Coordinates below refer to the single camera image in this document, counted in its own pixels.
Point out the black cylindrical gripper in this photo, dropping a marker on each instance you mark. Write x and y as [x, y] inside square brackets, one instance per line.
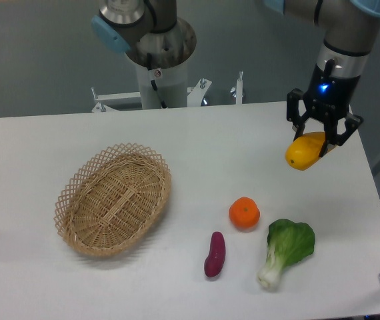
[327, 100]

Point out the yellow mango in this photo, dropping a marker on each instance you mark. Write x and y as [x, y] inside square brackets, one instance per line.
[304, 151]

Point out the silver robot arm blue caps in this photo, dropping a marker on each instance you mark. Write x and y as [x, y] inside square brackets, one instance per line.
[152, 35]

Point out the woven wicker basket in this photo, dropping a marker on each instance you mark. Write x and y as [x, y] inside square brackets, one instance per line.
[113, 200]

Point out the orange tangerine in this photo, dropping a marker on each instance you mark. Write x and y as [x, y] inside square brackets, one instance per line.
[244, 213]

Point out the green bok choy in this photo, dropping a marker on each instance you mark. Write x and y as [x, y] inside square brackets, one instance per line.
[288, 243]

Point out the purple sweet potato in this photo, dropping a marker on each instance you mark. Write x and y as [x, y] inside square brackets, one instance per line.
[215, 259]

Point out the white metal base frame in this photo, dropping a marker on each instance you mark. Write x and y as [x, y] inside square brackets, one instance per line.
[196, 96]

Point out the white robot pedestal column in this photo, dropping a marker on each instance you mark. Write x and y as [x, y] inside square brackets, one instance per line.
[172, 83]

